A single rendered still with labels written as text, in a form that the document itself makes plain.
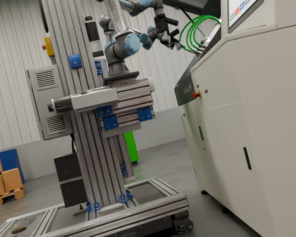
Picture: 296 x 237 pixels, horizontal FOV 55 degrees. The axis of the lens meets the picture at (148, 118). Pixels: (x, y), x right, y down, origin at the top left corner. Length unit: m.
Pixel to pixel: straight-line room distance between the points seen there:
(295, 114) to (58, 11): 1.61
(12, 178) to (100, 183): 3.83
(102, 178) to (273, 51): 1.31
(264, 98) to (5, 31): 8.65
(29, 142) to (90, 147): 6.83
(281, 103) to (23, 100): 8.03
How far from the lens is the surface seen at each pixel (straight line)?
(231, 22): 1.84
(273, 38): 1.33
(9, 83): 8.99
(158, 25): 2.17
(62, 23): 2.14
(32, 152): 8.71
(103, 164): 1.99
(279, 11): 1.38
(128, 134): 5.41
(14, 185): 5.73
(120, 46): 1.82
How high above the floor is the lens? 0.70
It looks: 1 degrees up
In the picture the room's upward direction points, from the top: 14 degrees counter-clockwise
